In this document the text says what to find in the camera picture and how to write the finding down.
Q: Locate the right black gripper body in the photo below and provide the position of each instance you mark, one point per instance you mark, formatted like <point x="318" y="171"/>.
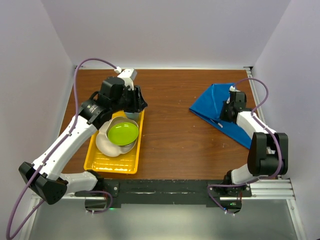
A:
<point x="225" y="111"/>

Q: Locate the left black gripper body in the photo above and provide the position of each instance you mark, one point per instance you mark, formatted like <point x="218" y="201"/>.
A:
<point x="131" y="99"/>

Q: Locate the silver metal fork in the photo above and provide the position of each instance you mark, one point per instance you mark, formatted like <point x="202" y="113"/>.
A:
<point x="217" y="123"/>

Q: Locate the blue cloth napkin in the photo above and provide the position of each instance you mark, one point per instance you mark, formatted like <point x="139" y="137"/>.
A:
<point x="209" y="106"/>

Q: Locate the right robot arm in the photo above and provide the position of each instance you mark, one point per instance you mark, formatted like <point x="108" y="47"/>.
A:
<point x="268" y="152"/>

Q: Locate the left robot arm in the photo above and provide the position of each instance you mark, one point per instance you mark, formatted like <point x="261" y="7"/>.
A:
<point x="44" y="175"/>

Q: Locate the blue plastic cup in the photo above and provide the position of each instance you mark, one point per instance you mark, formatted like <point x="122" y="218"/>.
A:
<point x="135" y="116"/>

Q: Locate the green plastic plate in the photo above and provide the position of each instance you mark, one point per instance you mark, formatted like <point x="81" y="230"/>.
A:
<point x="123" y="133"/>

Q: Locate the beige flower-shaped plate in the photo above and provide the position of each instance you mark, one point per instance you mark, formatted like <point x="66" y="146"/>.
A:
<point x="105" y="146"/>

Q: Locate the yellow plastic tray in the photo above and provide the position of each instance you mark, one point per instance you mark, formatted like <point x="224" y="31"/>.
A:
<point x="123" y="164"/>

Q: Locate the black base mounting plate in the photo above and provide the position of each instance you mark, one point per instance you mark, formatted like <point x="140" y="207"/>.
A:
<point x="174" y="192"/>

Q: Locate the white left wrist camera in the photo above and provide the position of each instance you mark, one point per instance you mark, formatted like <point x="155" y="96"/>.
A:
<point x="128" y="75"/>

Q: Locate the aluminium frame rail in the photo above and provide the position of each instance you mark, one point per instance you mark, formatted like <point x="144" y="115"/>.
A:
<point x="267" y="158"/>

